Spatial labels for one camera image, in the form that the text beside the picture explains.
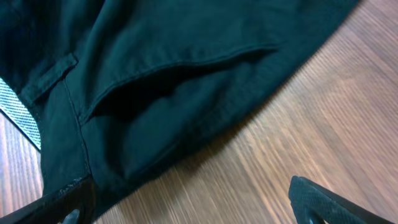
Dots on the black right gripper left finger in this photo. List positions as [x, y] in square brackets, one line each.
[73, 203]

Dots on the black shorts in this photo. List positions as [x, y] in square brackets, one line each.
[122, 90]

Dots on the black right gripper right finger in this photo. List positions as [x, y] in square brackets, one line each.
[314, 204]

